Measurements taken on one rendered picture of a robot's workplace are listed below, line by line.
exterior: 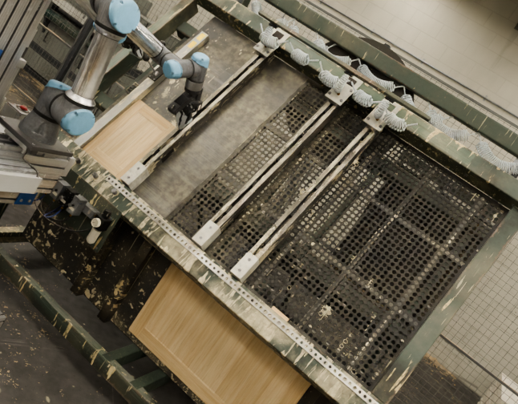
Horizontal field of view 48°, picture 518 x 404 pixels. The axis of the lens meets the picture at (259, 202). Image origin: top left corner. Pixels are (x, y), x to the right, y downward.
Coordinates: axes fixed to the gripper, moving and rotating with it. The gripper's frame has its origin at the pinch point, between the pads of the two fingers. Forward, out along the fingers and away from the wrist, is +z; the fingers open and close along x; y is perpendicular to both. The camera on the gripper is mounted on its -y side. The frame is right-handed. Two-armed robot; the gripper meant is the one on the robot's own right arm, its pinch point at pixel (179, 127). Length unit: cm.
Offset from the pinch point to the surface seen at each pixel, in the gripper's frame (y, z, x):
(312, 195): 36, 12, -58
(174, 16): 67, -8, 75
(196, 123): 30.7, 15.0, 13.3
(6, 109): -34, 29, 76
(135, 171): -3.7, 35.1, 15.5
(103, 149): -2, 40, 41
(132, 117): 18, 28, 44
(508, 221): 81, -11, -133
